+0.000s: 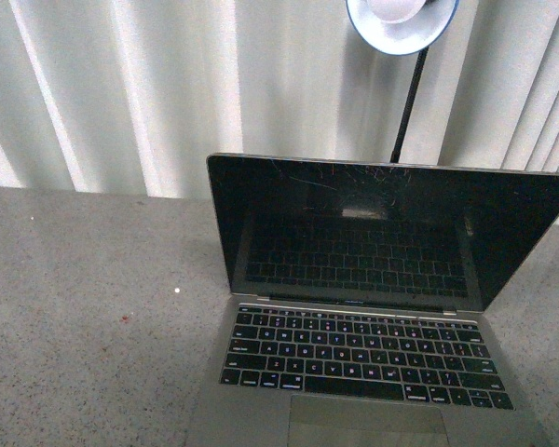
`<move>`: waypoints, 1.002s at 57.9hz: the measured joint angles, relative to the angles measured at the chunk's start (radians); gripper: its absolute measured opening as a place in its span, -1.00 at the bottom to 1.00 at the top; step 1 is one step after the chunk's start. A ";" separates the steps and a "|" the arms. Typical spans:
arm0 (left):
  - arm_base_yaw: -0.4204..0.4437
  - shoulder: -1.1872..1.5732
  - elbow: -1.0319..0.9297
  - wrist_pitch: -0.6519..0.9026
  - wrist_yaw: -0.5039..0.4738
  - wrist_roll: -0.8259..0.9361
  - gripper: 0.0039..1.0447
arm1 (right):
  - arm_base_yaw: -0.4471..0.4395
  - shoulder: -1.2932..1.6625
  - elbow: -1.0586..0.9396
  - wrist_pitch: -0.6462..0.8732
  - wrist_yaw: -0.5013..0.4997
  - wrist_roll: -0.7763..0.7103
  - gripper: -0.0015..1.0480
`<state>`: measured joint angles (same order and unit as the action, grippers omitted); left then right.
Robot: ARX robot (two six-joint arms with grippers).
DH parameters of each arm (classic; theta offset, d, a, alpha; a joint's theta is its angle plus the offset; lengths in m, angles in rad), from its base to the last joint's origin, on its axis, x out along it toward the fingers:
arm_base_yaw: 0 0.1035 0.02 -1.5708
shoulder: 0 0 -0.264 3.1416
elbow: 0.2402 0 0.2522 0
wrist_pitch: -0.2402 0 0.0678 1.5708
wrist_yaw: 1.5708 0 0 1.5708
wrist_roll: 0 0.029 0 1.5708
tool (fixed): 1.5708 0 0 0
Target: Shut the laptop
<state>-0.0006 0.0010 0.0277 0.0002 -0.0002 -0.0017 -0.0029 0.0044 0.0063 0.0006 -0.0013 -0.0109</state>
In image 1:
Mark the grey laptop with black screen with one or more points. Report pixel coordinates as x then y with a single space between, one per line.
358 291

